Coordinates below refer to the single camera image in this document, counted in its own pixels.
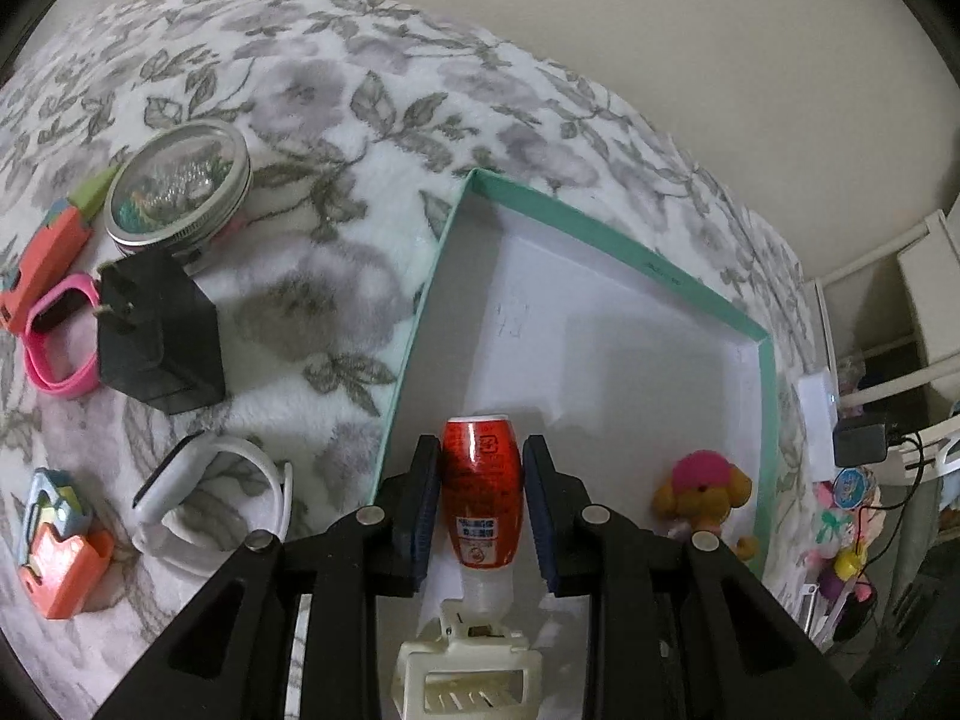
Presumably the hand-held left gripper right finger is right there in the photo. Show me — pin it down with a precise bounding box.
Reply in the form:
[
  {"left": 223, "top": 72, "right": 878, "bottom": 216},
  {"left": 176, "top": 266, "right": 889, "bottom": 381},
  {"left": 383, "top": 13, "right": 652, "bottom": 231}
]
[{"left": 523, "top": 433, "right": 863, "bottom": 720}]

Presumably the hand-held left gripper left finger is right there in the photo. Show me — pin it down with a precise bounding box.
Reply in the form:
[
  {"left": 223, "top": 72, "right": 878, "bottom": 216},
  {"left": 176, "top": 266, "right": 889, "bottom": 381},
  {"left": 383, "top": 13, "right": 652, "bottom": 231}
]
[{"left": 94, "top": 433, "right": 443, "bottom": 720}]

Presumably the red bottle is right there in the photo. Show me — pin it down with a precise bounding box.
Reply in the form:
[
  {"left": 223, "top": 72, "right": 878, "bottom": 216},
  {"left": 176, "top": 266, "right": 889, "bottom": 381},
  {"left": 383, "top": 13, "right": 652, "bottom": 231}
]
[{"left": 439, "top": 414, "right": 522, "bottom": 616}]

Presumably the cream plastic clip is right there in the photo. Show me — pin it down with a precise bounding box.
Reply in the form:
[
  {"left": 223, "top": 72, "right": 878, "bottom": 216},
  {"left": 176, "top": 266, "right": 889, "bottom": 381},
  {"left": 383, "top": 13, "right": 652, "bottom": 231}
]
[{"left": 391, "top": 598, "right": 542, "bottom": 720}]

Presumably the brown dog toy figure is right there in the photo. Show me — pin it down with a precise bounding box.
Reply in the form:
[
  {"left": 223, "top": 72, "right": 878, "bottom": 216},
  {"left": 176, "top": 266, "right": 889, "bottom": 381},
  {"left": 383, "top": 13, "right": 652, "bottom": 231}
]
[{"left": 651, "top": 450, "right": 758, "bottom": 560}]

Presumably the teal-edged white tray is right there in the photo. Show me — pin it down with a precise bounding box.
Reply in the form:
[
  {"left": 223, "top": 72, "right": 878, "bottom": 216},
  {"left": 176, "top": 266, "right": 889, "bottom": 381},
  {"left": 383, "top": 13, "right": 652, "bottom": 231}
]
[{"left": 366, "top": 167, "right": 781, "bottom": 720}]

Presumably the white smartwatch band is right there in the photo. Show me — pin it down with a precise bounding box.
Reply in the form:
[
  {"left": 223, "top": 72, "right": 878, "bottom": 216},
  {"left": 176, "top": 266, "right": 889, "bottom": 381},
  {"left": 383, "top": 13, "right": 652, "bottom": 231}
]
[{"left": 131, "top": 431, "right": 295, "bottom": 563}]

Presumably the black power adapter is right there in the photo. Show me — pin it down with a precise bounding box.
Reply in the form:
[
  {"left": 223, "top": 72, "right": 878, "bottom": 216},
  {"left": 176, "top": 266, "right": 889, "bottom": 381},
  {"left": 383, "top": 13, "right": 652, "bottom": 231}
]
[{"left": 96, "top": 247, "right": 227, "bottom": 416}]

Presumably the round metal tin clear lid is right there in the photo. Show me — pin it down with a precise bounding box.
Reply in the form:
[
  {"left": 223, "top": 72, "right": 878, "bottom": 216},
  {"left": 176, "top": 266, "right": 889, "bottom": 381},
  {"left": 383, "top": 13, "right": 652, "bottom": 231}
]
[{"left": 103, "top": 120, "right": 252, "bottom": 256}]

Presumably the pink smartwatch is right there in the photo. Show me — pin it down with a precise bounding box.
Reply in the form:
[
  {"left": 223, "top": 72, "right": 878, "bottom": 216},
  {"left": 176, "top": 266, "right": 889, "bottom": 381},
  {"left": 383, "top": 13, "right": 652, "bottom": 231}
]
[{"left": 22, "top": 272, "right": 102, "bottom": 398}]

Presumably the orange carrot-shaped cutter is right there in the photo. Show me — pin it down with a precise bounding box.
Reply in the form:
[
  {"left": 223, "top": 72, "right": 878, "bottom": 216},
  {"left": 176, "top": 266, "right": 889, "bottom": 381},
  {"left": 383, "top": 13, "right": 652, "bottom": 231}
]
[{"left": 0, "top": 163, "right": 121, "bottom": 335}]

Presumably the white power strip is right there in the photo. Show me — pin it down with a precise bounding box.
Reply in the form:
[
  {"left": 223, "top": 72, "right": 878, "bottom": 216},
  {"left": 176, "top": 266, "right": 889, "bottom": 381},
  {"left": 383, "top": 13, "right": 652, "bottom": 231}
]
[{"left": 795, "top": 371, "right": 845, "bottom": 470}]

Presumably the pile of colourful small toys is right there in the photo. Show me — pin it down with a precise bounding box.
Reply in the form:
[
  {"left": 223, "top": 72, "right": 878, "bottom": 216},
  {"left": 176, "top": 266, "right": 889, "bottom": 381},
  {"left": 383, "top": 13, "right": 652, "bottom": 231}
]
[{"left": 806, "top": 502, "right": 882, "bottom": 646}]

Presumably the round blue badge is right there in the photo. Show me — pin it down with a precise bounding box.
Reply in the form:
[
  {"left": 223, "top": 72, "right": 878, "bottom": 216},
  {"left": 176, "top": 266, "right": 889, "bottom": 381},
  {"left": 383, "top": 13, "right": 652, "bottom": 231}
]
[{"left": 832, "top": 467, "right": 878, "bottom": 511}]

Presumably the orange and blue plastic holder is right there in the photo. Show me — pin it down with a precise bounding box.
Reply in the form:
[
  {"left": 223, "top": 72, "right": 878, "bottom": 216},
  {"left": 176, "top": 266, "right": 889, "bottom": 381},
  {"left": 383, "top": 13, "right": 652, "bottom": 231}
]
[{"left": 16, "top": 469, "right": 115, "bottom": 620}]

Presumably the grey floral blanket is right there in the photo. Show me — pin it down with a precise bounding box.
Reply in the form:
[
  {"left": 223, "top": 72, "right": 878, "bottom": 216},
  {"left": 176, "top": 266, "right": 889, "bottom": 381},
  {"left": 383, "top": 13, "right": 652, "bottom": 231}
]
[{"left": 0, "top": 0, "right": 826, "bottom": 720}]

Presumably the white shelf unit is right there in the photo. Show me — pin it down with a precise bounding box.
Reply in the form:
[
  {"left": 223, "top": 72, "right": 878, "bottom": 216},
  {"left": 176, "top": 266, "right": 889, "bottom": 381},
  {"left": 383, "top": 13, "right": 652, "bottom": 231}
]
[{"left": 814, "top": 210, "right": 960, "bottom": 421}]

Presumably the black cable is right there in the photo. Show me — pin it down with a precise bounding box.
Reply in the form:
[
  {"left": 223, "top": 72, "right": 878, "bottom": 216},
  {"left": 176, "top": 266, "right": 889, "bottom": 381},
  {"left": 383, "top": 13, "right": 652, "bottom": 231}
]
[{"left": 870, "top": 431, "right": 960, "bottom": 571}]

